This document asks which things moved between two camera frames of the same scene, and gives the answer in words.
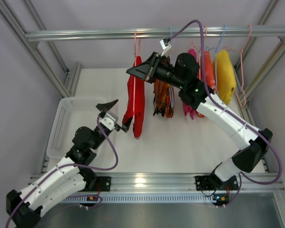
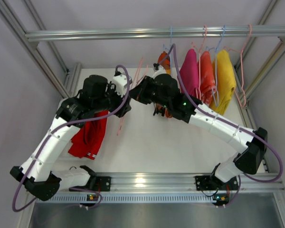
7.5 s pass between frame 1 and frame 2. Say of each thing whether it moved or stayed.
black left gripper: moved
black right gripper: moved
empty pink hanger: stayed
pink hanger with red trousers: moved
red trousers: moved
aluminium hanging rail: stayed
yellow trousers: stayed
